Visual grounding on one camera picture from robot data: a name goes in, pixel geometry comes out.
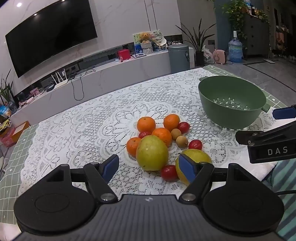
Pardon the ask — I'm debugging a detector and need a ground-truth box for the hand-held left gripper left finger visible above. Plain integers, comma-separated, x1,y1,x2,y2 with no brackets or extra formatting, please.
45,154,119,203

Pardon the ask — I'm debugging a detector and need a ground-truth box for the potted long-leaf plant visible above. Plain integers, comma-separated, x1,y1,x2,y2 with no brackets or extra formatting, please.
176,17,216,66

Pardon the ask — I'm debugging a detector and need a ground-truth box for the large yellow-green citrus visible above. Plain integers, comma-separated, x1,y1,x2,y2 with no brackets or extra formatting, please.
175,149,213,186
136,136,169,171

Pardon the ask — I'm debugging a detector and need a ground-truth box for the orange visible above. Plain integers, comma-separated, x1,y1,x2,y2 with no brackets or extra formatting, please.
151,127,173,147
137,117,156,133
126,137,142,157
163,114,180,131

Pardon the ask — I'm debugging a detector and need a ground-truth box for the small potted plant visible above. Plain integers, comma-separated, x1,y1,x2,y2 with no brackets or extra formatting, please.
0,70,15,108

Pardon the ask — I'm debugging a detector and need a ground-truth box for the white television cabinet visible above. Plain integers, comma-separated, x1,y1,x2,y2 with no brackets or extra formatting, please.
9,47,195,126

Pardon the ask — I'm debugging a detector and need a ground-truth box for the red box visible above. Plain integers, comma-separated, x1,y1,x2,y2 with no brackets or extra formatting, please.
117,49,130,61

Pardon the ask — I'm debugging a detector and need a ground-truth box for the blue water jug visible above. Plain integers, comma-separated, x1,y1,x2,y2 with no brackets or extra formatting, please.
228,31,243,63

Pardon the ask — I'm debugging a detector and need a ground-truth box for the grey drawer cabinet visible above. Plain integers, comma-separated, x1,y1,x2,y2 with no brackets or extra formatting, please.
243,14,270,59

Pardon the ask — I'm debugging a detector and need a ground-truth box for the brown kiwi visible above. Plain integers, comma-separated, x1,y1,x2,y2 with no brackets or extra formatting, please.
176,136,188,148
171,128,182,141

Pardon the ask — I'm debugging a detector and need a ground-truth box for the orange cardboard box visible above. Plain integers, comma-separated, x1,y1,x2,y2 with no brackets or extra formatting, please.
0,120,30,147

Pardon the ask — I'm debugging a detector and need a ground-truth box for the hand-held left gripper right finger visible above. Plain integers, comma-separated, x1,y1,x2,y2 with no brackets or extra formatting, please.
179,153,251,202

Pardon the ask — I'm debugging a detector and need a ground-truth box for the white paper sheet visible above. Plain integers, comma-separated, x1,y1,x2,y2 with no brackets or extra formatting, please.
251,161,278,181

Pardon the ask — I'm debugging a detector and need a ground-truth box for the white plastic bag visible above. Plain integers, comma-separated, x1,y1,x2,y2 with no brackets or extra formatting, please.
202,45,215,64

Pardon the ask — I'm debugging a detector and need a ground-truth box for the green colander bowl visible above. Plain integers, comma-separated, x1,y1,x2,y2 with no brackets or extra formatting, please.
198,76,270,129

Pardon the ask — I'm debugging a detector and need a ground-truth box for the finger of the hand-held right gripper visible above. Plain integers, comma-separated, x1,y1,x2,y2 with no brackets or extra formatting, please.
235,120,296,146
272,106,296,120

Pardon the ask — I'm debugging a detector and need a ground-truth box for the striped cloth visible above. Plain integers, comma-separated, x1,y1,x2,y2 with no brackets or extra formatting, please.
264,159,296,241

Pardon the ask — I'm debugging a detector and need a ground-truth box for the white lace tablecloth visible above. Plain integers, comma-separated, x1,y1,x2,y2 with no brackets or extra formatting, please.
20,67,286,197

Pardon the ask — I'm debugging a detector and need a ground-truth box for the black television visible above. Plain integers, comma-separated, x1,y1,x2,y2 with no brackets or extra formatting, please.
5,0,98,78

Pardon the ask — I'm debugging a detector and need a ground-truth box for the black cable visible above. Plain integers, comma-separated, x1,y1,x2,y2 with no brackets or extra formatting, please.
69,66,96,101

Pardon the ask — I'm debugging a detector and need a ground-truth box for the illustrated picture board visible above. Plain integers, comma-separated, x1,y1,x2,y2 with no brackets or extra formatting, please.
133,30,162,45

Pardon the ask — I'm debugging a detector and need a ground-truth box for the pink heater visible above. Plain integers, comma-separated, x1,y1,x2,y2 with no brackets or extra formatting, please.
212,49,227,65

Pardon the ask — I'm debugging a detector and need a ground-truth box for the white flower pot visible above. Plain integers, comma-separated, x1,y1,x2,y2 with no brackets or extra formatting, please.
141,42,154,55

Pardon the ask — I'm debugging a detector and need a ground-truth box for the white router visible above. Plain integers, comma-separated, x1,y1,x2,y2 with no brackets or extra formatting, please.
51,71,68,90

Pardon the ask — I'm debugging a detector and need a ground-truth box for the grey pedal trash can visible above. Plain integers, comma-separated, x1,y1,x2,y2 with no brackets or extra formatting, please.
168,44,190,73

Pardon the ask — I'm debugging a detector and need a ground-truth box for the green ivy plant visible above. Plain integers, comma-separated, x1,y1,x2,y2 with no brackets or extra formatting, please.
222,0,270,40

